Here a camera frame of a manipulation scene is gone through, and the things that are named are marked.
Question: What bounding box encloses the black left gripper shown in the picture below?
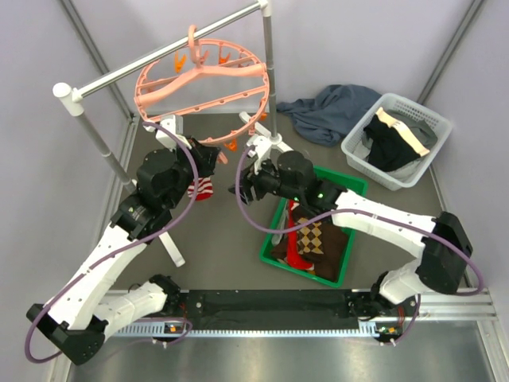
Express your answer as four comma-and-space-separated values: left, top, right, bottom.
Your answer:
165, 134, 220, 209

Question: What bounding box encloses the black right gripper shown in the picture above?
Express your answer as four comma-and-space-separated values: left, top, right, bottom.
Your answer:
229, 154, 303, 206

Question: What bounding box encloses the red white striped sock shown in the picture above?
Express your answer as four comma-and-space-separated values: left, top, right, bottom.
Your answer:
187, 177, 214, 201

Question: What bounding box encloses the pink round clip hanger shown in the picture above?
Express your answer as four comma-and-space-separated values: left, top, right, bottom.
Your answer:
134, 25, 270, 146

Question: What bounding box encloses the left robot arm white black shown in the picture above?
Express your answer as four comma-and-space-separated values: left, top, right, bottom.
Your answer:
25, 138, 221, 365

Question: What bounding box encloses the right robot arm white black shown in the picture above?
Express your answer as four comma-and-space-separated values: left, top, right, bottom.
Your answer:
231, 150, 474, 315

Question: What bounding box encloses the green plastic crate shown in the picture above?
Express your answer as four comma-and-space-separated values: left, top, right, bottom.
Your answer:
259, 166, 368, 288

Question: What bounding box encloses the brown argyle sock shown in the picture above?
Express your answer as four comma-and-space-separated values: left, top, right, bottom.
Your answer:
296, 222, 324, 255

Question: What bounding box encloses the blue grey cloth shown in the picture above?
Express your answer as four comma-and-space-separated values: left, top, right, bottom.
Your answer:
277, 84, 382, 147

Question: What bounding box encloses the black cream garment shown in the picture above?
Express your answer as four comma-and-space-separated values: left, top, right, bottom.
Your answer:
356, 114, 422, 173

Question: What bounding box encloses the white plastic laundry basket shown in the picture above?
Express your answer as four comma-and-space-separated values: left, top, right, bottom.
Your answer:
340, 93, 453, 191

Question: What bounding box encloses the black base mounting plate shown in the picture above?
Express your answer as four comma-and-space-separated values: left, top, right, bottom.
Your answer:
181, 289, 377, 330

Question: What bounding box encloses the white and silver drying rack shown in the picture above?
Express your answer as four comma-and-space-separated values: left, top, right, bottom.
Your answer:
52, 1, 290, 275

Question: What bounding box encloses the grey garment in basket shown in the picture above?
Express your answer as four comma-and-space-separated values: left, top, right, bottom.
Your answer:
387, 110, 437, 150

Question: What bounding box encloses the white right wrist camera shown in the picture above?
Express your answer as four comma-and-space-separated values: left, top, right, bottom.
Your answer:
247, 134, 274, 174

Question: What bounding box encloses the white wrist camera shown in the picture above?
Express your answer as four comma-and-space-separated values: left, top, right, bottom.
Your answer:
247, 134, 274, 174
155, 115, 184, 150

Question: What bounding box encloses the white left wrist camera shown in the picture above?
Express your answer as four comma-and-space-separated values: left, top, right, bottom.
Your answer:
155, 115, 184, 150

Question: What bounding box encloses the grey slotted cable duct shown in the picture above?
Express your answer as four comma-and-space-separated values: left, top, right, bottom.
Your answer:
114, 322, 380, 338

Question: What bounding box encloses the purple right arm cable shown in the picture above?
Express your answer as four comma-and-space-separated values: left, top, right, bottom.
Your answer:
235, 145, 486, 347

